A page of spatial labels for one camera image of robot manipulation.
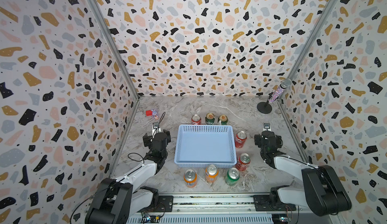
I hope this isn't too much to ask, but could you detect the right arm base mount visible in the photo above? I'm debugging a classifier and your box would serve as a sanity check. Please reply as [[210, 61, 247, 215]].
[[253, 194, 297, 212]]

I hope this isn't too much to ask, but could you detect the green soda can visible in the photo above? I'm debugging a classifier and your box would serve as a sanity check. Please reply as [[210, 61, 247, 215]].
[[225, 167, 240, 186]]

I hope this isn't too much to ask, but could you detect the light blue plastic basket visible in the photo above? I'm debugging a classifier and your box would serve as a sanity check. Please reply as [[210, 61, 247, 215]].
[[174, 124, 237, 168]]

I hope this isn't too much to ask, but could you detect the glitter microphone on stand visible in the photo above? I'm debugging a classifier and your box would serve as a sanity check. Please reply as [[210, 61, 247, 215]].
[[257, 79, 292, 114]]

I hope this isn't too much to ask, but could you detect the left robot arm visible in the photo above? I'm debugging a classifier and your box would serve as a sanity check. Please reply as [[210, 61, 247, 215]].
[[85, 130, 171, 224]]

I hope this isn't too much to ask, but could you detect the orange soda can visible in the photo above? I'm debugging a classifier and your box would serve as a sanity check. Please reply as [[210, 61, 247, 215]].
[[205, 164, 219, 183], [183, 169, 197, 188]]

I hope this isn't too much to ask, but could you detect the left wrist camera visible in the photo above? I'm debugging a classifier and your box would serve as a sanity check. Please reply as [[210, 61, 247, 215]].
[[152, 122, 159, 131]]

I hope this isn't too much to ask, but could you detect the red cola can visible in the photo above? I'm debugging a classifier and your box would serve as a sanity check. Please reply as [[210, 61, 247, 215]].
[[191, 114, 202, 125], [234, 131, 247, 148], [235, 153, 251, 172]]

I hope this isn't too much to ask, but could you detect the green white gold-top can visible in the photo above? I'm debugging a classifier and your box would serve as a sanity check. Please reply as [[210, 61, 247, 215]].
[[218, 115, 228, 125]]

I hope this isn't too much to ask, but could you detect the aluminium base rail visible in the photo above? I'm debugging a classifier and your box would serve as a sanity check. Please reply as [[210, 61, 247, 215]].
[[84, 192, 342, 224]]

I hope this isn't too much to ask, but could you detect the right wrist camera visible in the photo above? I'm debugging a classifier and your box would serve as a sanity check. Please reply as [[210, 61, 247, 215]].
[[263, 123, 271, 131]]

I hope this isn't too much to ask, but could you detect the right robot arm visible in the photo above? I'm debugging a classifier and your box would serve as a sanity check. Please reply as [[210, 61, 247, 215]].
[[254, 131, 352, 217]]

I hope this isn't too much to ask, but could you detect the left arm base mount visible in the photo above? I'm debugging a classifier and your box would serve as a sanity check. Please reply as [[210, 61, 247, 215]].
[[137, 195, 174, 213]]

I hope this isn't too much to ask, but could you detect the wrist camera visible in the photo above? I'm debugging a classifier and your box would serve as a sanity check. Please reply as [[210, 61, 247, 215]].
[[263, 123, 271, 131], [152, 122, 159, 131]]

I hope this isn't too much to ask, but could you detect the small red toy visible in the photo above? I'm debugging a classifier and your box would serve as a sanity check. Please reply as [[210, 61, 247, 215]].
[[146, 110, 159, 120]]

